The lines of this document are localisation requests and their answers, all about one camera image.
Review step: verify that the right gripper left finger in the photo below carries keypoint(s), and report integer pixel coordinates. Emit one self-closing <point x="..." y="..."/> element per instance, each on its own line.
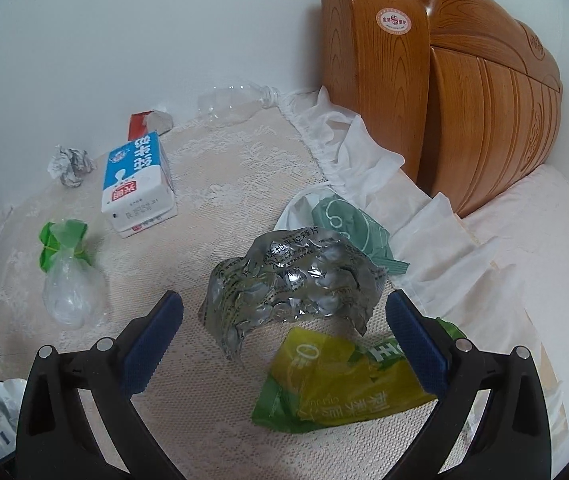
<point x="54" y="439"/>

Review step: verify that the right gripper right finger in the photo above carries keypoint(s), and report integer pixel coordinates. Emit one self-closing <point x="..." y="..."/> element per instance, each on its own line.
<point x="512" y="440"/>

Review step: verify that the clear plastic bag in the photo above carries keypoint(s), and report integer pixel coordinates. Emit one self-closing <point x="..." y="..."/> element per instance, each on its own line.
<point x="74" y="293"/>

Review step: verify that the yellow green snack bag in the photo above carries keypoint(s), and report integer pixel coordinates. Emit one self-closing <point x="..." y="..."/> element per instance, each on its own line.
<point x="317" y="381"/>

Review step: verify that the green bundle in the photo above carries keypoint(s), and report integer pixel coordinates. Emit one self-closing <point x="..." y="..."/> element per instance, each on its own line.
<point x="67" y="235"/>

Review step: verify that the blue white milk carton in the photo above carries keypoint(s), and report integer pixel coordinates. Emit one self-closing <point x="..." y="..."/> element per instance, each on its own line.
<point x="138" y="190"/>

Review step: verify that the small grey paper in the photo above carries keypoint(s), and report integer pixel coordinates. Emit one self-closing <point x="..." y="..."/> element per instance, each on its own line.
<point x="70" y="166"/>

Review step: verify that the silver foil wrapper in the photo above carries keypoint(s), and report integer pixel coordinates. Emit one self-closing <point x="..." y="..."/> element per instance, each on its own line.
<point x="288" y="276"/>

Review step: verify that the white green plastic bag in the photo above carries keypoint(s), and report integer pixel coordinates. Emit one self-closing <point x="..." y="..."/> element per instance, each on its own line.
<point x="320" y="206"/>

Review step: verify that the red carton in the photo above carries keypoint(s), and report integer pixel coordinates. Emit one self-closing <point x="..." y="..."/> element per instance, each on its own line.
<point x="149" y="121"/>

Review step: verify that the clear crushed plastic bottle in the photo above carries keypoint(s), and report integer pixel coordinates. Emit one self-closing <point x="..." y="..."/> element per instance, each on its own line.
<point x="231" y="105"/>

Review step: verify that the pink lace table cover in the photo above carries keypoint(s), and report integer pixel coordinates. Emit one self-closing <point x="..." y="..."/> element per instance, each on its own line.
<point x="232" y="185"/>

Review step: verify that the pink bed sheet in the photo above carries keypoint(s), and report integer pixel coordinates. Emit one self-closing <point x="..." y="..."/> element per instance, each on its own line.
<point x="531" y="223"/>

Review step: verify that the wooden headboard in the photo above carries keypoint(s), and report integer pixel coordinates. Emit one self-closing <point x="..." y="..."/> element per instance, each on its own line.
<point x="467" y="94"/>

